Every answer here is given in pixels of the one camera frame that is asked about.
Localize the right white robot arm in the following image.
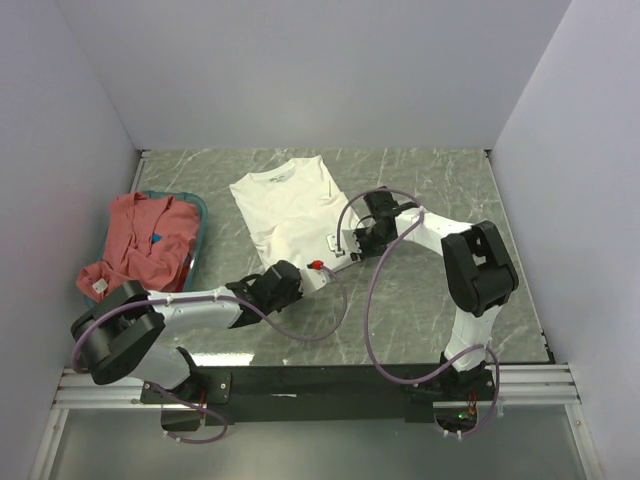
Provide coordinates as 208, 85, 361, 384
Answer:
337, 187, 519, 399

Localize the white Coca-Cola t-shirt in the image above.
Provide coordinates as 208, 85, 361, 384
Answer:
230, 155, 359, 271

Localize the red t-shirt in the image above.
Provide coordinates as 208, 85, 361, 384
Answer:
75, 192, 203, 310

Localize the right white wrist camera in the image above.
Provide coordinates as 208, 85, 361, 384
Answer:
326, 230, 361, 258

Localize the teal plastic basket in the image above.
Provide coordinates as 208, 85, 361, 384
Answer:
87, 188, 210, 314

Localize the aluminium frame rail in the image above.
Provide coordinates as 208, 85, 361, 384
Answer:
52, 364, 581, 410

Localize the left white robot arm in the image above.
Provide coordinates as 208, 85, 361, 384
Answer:
71, 261, 302, 402

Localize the black base beam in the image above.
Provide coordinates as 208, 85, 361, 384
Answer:
140, 364, 496, 433

